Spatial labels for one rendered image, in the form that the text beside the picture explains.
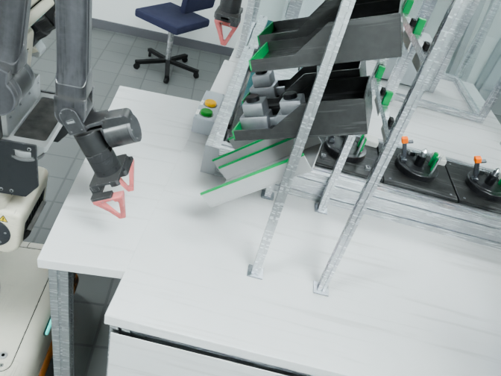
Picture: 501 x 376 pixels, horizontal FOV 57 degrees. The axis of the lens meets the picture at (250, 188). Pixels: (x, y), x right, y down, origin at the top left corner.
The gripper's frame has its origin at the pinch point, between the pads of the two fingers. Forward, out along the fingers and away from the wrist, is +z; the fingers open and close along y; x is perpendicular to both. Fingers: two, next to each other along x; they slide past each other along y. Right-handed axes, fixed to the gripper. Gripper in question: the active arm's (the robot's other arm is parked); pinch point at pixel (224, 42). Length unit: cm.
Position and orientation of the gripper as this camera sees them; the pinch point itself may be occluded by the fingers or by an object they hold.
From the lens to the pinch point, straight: 138.0
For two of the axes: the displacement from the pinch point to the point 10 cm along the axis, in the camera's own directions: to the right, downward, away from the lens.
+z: -2.1, 7.7, 6.0
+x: -9.7, -2.4, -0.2
